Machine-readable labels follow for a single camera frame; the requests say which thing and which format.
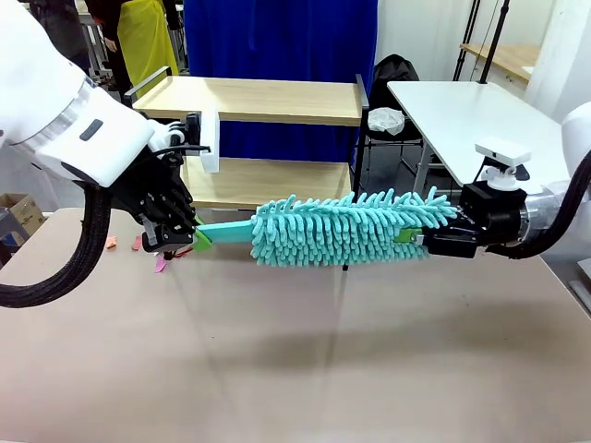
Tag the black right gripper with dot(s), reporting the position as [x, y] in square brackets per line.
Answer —
[496, 214]

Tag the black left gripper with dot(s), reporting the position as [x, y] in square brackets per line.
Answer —
[157, 194]

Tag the dark red paper scrap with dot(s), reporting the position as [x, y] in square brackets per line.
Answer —
[181, 252]

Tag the magenta paper scrap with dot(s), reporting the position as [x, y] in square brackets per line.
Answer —
[160, 264]

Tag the pink paper scrap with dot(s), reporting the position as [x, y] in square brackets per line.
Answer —
[137, 243]

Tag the salmon orange paper scrap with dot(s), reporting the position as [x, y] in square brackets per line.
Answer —
[111, 242]

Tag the teal chenille duster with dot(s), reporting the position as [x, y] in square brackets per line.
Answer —
[332, 231]

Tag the two-tier wooden metal shelf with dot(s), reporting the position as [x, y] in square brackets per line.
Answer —
[277, 97]

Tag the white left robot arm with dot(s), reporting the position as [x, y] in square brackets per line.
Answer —
[46, 92]

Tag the large white table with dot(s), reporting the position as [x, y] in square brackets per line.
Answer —
[461, 115]

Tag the white plastic bag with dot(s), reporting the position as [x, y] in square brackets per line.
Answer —
[387, 121]

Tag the cardboard box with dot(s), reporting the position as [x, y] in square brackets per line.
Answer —
[20, 214]

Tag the black chair with backpack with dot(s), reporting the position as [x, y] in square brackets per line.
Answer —
[392, 74]

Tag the light wooden background table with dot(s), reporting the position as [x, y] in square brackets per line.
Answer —
[512, 57]

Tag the black tripod pole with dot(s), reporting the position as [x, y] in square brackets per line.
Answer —
[466, 41]
[494, 46]

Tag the person in yellow apron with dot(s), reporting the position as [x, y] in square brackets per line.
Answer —
[143, 41]

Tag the person in dark clothes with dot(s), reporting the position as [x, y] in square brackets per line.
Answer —
[69, 23]

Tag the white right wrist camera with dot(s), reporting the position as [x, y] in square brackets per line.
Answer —
[503, 153]

